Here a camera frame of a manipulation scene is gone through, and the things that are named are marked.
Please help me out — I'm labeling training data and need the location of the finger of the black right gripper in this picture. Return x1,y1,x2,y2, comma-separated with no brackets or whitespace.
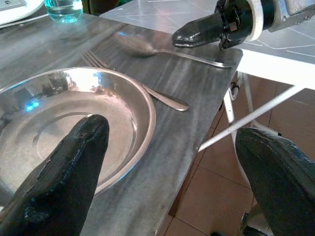
171,12,224,49

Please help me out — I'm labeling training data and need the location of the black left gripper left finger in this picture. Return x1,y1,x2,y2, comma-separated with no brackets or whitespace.
0,114,110,236

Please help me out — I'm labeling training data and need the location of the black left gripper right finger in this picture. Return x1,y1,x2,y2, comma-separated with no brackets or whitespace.
235,127,315,236

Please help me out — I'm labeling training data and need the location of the steel spoon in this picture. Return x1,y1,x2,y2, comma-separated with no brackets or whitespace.
114,32,236,68

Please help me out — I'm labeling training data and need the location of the white plastic folding table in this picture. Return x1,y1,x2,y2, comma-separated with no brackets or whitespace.
99,0,315,153

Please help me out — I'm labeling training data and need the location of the steel fork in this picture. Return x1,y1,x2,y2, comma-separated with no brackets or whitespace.
82,50,190,112

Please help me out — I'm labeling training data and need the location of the steel plate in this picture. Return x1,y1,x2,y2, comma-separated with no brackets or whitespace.
0,67,158,208

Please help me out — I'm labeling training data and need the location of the blue tinted glass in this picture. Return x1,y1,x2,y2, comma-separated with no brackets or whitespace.
43,0,84,25

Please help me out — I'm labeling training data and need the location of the white electric appliance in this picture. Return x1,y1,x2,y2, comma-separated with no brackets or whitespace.
0,0,45,27

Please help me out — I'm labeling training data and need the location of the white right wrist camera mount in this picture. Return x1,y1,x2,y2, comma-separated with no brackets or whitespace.
247,0,264,41

